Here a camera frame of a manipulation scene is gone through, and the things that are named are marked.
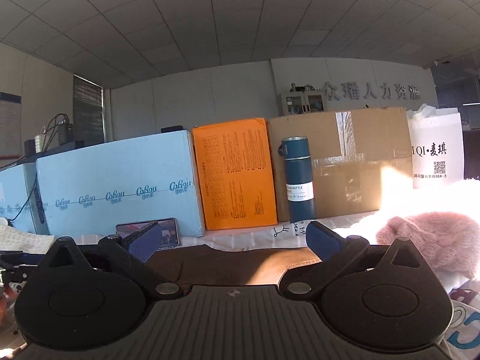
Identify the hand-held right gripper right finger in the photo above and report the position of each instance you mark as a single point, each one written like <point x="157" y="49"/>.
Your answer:
<point x="323" y="245"/>

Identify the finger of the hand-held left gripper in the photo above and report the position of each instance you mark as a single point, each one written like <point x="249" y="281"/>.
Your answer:
<point x="17" y="258"/>

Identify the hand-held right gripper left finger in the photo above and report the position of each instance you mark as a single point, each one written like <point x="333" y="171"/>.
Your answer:
<point x="144" y="244"/>

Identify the cream knitted cloth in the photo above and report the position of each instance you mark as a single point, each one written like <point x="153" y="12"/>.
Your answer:
<point x="26" y="240"/>

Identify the smartphone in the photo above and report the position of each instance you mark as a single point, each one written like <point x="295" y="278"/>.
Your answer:
<point x="168" y="230"/>

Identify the small light blue cardboard box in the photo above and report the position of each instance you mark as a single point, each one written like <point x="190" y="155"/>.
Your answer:
<point x="15" y="191"/>

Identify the dark blue vacuum bottle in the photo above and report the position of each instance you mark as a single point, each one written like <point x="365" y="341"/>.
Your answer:
<point x="298" y="172"/>

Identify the white printed bed sheet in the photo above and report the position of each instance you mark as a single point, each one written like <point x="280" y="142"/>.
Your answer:
<point x="243" y="238"/>

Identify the large light blue cardboard box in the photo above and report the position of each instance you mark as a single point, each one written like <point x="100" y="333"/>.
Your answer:
<point x="112" y="168"/>

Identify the brown leather garment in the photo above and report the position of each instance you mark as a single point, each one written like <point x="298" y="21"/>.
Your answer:
<point x="240" y="264"/>

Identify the brown taped cardboard box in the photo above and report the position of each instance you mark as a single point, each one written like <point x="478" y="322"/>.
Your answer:
<point x="360" y="165"/>

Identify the pink knitted garment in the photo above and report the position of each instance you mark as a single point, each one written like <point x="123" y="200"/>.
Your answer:
<point x="435" y="238"/>

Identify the orange cardboard box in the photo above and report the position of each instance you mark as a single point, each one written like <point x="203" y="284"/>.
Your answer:
<point x="234" y="172"/>

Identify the flat black box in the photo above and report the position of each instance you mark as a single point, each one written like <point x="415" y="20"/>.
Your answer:
<point x="172" y="129"/>

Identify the grey glass-door cabinet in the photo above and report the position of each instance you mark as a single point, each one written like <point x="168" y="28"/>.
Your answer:
<point x="300" y="103"/>

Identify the grey window blind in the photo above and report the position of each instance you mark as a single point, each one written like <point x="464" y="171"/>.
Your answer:
<point x="88" y="108"/>

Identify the white paper shopping bag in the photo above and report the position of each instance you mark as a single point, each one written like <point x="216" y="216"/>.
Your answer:
<point x="437" y="146"/>

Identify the metal wall lettering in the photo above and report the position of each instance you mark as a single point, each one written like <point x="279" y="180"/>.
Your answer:
<point x="371" y="90"/>

